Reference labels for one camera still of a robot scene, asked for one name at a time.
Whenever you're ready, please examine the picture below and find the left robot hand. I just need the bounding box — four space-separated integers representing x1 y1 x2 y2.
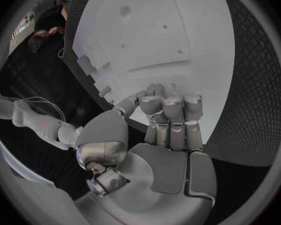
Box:
74 82 218 225

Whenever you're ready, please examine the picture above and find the white task board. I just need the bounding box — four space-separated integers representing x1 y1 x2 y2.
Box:
71 0 236 145

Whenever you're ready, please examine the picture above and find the person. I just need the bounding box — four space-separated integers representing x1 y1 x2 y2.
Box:
27 0 70 54

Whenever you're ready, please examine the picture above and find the white cable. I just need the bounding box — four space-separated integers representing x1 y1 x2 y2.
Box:
0 94 67 122

